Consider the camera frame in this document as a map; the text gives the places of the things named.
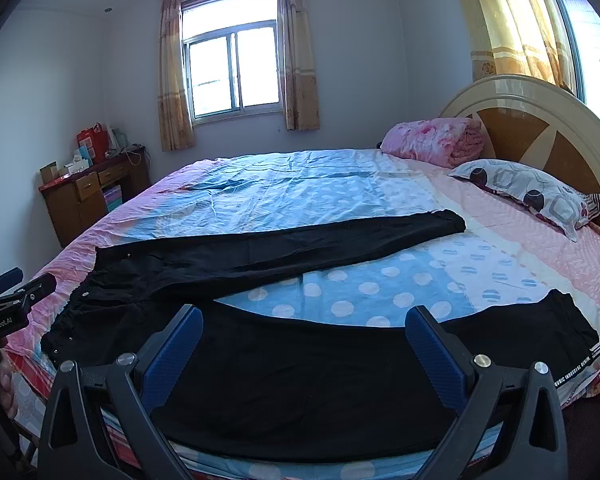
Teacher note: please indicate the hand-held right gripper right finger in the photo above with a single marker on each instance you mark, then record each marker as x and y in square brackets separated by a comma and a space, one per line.
[432, 355]

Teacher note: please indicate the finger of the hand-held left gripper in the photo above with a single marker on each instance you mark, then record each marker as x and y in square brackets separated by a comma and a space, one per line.
[2, 280]
[37, 287]

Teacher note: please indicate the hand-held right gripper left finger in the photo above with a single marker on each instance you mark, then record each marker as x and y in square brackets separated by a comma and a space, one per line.
[172, 360]

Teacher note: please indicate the black pants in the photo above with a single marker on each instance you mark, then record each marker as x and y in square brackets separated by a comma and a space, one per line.
[280, 385]

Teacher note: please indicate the brown wooden desk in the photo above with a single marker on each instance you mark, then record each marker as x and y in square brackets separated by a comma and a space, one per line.
[77, 205]

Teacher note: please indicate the cardboard box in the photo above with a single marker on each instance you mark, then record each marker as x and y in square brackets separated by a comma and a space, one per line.
[49, 172]

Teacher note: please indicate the stack of pastel boxes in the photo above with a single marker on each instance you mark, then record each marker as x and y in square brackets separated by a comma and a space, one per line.
[112, 199]

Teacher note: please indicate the teal box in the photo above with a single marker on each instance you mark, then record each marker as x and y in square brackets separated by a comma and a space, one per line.
[84, 155]

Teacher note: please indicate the red paper bag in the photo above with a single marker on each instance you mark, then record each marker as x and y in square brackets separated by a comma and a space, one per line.
[91, 141]

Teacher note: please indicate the grey patterned pillow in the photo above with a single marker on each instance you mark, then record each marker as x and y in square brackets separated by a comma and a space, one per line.
[525, 187]

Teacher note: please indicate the bed with dotted sheet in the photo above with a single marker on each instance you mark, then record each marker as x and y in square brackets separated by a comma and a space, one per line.
[280, 185]

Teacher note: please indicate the folded pink floral quilt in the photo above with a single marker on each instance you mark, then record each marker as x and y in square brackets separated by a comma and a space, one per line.
[430, 140]

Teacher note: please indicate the cream and brown headboard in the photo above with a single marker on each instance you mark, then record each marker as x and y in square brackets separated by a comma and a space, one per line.
[555, 150]

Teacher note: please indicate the beige patterned curtain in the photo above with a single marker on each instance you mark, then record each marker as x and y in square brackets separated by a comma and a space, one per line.
[297, 60]
[172, 85]

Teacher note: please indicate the sliding window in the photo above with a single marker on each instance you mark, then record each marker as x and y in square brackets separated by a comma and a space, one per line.
[232, 70]

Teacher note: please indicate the yellow curtain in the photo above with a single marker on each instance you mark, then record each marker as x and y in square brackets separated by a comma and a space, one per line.
[515, 20]

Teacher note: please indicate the large side window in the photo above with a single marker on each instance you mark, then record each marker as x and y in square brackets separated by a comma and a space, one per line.
[595, 50]

